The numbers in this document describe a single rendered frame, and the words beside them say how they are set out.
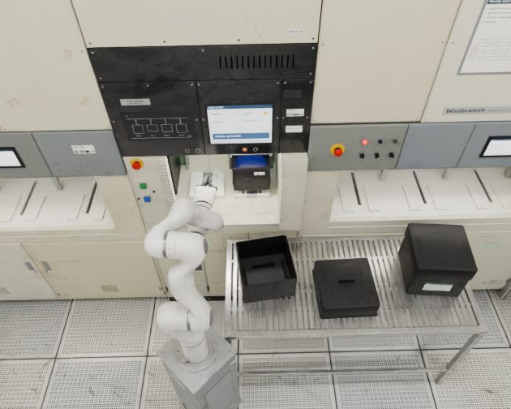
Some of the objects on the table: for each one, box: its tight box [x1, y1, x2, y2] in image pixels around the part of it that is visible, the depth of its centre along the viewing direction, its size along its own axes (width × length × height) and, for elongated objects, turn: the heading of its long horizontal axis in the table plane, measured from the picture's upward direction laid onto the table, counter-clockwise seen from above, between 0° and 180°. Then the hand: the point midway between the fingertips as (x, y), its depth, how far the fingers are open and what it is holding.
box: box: [398, 223, 478, 297], centre depth 225 cm, size 29×29×25 cm
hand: (208, 179), depth 216 cm, fingers closed
